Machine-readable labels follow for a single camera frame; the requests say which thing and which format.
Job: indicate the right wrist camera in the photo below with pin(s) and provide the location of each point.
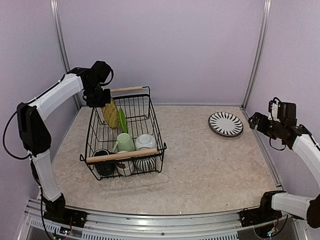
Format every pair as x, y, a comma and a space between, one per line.
273, 106

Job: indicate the black white striped plate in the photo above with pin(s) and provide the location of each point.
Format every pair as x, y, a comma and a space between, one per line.
225, 120

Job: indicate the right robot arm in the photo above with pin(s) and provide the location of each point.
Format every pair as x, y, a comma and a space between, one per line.
282, 124

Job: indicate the right aluminium corner post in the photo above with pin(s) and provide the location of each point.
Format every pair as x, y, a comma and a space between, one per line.
258, 53

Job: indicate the yellow patterned plate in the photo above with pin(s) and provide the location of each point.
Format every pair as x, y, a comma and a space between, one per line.
110, 114

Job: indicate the white brown cup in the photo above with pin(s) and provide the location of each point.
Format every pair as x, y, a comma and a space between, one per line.
125, 168

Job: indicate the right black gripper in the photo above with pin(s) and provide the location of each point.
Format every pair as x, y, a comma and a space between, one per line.
261, 127

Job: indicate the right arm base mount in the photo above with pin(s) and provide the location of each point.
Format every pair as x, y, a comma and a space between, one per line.
262, 214

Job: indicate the grey reindeer plate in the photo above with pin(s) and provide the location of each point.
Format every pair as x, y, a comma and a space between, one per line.
232, 133

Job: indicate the white ceramic bowl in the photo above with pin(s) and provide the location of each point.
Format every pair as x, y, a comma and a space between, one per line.
145, 141

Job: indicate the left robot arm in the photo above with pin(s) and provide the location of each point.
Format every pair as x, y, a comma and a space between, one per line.
36, 138

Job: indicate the dark green mug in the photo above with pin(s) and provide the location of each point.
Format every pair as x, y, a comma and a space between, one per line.
104, 169

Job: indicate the light green mug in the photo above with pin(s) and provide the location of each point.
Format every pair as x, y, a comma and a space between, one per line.
124, 142

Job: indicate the black white striped bowl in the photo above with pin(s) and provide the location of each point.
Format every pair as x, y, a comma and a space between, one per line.
146, 164

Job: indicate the bright green plate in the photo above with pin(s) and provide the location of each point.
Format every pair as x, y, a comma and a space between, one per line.
122, 120

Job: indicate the aluminium front rail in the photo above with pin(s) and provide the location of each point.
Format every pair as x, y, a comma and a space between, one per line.
100, 225

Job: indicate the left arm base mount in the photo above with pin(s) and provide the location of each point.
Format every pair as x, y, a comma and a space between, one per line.
57, 211

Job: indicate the black wire dish rack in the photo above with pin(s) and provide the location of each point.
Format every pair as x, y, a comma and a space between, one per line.
141, 119

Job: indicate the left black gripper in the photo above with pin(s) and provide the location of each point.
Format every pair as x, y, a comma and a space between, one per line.
91, 103

